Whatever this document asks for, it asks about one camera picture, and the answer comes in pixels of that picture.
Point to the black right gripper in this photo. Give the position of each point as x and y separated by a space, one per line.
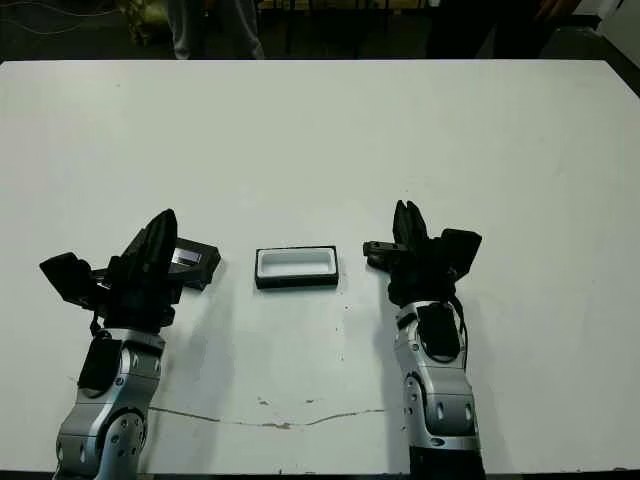
425 275

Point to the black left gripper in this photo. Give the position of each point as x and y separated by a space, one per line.
135 300

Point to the slim black camera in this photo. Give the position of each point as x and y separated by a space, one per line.
377 260

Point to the black box lid blue label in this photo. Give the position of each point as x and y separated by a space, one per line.
205 270

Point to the black box base white inlay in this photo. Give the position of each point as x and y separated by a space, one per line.
295 262

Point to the person legs grey trousers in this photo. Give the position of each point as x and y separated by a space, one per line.
215 30

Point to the yellow green plant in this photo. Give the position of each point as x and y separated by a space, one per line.
142 22

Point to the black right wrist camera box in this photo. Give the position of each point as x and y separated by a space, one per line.
462 250

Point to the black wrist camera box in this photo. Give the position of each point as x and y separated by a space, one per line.
462 250
65 280

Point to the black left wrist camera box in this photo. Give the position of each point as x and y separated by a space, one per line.
65 280

